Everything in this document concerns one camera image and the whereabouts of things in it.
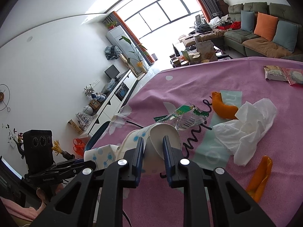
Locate brown ottoman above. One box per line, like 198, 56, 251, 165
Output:
182, 28, 228, 48

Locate clear bag of items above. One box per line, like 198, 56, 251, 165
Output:
76, 112, 93, 130

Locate round wall clock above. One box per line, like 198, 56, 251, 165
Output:
0, 84, 11, 112

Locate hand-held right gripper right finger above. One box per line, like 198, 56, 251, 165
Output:
162, 135, 281, 227

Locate small plant blue vase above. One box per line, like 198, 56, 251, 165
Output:
84, 84, 96, 99

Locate orange pillow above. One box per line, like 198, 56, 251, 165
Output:
253, 12, 279, 41

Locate tan patterned box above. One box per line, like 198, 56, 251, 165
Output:
67, 119, 83, 134

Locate black glass coffee table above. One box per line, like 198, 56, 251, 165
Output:
169, 45, 228, 68

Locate tall green leafy plant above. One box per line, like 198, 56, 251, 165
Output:
121, 35, 151, 64

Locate black monitor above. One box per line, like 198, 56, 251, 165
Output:
104, 64, 120, 81

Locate white black tv cabinet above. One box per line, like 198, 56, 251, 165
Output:
79, 69, 139, 138

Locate red clear snack packet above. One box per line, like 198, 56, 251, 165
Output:
282, 68, 303, 86

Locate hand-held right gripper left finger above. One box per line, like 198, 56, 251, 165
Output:
30, 137, 145, 227

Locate cluster of lidded jars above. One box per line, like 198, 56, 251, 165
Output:
170, 34, 209, 67

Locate dark brown boxes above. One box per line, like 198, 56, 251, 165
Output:
216, 0, 229, 15

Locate pile of white clothes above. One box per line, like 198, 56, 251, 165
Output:
208, 14, 230, 26

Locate grey white machine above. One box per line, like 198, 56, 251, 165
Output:
194, 14, 212, 32

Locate curved orange peel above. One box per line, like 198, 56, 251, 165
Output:
212, 92, 238, 120

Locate large window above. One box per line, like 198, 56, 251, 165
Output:
123, 0, 203, 40

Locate large blue pillow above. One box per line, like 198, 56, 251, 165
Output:
272, 20, 299, 52

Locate dried wheat bundle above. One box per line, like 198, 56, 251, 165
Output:
52, 140, 75, 161

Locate beige snack packet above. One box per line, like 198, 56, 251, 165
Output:
263, 65, 290, 81

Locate person's left forearm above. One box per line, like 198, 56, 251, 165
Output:
0, 195, 48, 227

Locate brown paper bag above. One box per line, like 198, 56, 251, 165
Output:
195, 40, 218, 63

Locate orange grey curtain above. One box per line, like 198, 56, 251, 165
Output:
104, 11, 154, 64
185, 0, 222, 22

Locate white paper cup blue dots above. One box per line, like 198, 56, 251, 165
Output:
121, 123, 181, 175

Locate person's left hand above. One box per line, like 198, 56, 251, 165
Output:
35, 184, 65, 205

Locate green sofa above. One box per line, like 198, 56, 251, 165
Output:
224, 2, 303, 62

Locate dark flower branch decoration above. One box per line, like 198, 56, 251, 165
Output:
2, 123, 24, 147

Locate red plastic bag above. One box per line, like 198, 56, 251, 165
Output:
73, 138, 87, 157

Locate long orange peel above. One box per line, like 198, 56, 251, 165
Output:
246, 155, 273, 202

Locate white standing air conditioner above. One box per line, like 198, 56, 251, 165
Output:
106, 26, 148, 74

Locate plastic bag on cabinet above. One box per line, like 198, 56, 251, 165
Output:
102, 79, 116, 93

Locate green white clear wrapper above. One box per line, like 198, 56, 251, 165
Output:
154, 102, 210, 130

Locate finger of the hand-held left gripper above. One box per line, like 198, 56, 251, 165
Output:
44, 160, 96, 179
51, 158, 84, 168

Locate white tissue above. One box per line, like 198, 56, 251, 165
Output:
212, 98, 277, 166

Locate fan with blue cover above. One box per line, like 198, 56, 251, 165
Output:
105, 45, 122, 60

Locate small blue pillow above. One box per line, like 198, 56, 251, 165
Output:
240, 9, 255, 33

